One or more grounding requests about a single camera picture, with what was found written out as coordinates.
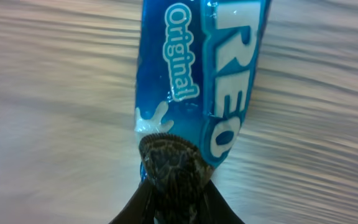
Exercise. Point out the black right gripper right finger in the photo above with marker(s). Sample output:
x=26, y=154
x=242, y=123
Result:
x=214, y=209

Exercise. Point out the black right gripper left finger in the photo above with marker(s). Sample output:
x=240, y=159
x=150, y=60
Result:
x=140, y=209

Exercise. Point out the blue oreo packet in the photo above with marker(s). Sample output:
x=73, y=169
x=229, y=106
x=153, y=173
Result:
x=195, y=72

